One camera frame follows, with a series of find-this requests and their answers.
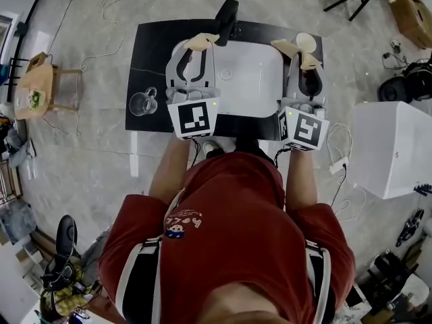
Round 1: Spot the person's red shirt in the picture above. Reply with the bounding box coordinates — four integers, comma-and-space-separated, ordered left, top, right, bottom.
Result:
98, 151, 356, 324

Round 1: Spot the person's left shoe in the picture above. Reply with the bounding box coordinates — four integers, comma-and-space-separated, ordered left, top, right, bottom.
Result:
202, 140, 226, 160

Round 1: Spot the black backpack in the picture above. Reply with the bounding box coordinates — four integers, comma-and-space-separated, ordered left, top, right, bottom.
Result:
403, 51, 432, 101

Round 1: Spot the black white harness strap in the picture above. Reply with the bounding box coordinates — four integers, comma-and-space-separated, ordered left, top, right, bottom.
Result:
305, 240, 331, 324
115, 236, 163, 324

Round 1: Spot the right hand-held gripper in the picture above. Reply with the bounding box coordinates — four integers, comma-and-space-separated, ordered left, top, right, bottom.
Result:
276, 52, 331, 153

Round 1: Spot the white sink basin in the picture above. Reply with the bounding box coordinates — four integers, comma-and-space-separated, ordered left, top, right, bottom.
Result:
171, 38, 284, 118

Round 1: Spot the clear glass cup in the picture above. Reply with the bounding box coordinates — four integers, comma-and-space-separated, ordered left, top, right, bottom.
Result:
128, 86, 159, 117

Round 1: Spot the white looped cable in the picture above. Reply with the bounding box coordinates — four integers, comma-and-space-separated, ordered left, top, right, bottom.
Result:
326, 122, 354, 168

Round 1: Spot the yellow plaid cloth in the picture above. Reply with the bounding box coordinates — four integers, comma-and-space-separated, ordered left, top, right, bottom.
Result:
39, 271, 89, 318

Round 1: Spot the black office chair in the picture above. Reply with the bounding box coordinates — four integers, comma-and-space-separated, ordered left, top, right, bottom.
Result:
55, 214, 79, 261

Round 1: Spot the person's chin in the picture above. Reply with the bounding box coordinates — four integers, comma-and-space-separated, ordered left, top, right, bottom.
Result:
202, 283, 304, 324

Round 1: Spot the person's left forearm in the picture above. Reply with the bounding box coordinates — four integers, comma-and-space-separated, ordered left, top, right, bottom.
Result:
148, 135, 195, 205

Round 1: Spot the small wooden stool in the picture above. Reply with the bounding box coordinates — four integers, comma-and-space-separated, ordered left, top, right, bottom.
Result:
14, 51, 55, 121

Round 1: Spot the white ceramic mug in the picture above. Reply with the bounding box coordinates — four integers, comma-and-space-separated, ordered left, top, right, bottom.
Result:
295, 32, 317, 54

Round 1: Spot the black power cable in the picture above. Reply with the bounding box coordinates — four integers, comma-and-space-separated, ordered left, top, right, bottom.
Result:
329, 163, 348, 209

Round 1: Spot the beige cloth piece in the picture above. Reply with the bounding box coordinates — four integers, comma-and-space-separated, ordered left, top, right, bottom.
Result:
271, 38, 324, 71

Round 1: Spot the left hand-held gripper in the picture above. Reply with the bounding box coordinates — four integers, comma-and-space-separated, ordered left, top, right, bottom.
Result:
165, 43, 221, 141

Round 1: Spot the white bathtub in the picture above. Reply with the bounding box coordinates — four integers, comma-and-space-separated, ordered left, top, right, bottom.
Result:
349, 101, 432, 200

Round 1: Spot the large cardboard box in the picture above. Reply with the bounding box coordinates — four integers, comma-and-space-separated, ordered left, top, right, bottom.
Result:
390, 0, 432, 49

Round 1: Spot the white power strip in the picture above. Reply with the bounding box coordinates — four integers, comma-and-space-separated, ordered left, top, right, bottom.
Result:
329, 157, 350, 175

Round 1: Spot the black round device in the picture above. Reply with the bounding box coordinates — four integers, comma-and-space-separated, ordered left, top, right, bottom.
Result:
377, 75, 413, 104

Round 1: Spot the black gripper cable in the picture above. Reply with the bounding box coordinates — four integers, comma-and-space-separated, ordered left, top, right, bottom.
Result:
190, 138, 203, 168
273, 146, 292, 169

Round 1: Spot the long white cable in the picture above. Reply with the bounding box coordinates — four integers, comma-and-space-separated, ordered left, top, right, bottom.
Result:
80, 0, 128, 73

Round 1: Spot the black faucet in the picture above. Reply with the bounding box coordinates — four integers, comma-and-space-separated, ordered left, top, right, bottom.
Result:
215, 0, 240, 47

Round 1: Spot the person's right forearm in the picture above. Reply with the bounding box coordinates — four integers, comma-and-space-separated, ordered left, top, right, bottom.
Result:
285, 148, 320, 212

